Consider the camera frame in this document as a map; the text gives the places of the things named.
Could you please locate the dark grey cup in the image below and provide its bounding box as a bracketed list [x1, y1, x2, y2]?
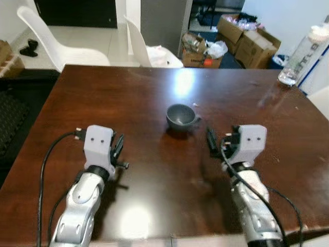
[166, 104, 201, 130]

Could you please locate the small printed cardboard box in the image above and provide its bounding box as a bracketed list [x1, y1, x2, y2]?
[181, 33, 223, 68]

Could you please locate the crumpled white plastic bag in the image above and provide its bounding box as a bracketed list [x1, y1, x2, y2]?
[206, 41, 228, 59]

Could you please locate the large brown cardboard box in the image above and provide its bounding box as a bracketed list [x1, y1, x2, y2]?
[216, 14, 282, 69]

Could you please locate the white plastic chair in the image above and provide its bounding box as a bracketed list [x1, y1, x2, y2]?
[125, 15, 184, 68]
[17, 6, 111, 72]
[307, 86, 329, 119]

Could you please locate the white bag with pink print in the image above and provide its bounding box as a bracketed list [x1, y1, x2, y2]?
[147, 45, 171, 68]

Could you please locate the blue pole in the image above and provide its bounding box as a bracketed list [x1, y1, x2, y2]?
[297, 45, 329, 94]

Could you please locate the black floor mat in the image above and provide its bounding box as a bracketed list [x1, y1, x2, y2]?
[0, 77, 32, 173]

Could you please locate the clear plastic water bottle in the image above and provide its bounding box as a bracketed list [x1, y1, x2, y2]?
[278, 23, 329, 86]

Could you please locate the black shoe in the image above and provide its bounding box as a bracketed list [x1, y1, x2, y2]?
[20, 39, 39, 57]

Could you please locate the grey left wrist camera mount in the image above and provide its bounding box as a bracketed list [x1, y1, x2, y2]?
[84, 125, 117, 179]

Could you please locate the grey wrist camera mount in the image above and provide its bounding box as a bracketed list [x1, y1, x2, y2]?
[84, 125, 117, 179]
[232, 125, 268, 166]

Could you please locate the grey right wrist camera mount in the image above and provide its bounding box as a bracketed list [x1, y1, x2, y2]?
[232, 125, 268, 166]

